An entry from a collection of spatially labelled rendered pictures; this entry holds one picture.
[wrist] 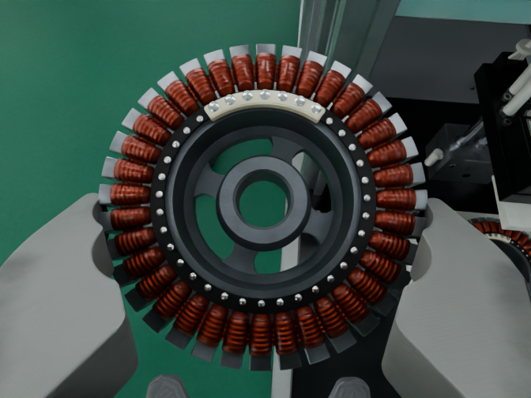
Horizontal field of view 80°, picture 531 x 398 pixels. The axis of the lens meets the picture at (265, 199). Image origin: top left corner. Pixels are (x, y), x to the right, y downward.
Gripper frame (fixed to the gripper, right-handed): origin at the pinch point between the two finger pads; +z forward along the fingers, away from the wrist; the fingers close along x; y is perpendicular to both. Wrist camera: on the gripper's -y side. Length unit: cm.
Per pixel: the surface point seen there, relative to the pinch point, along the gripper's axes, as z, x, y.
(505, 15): 9.5, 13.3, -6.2
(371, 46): 10.4, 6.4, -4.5
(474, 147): 24.1, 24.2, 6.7
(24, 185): 27.3, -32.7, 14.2
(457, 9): 9.6, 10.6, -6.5
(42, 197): 26.0, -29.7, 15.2
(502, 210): 13.2, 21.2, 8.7
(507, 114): 18.2, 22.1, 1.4
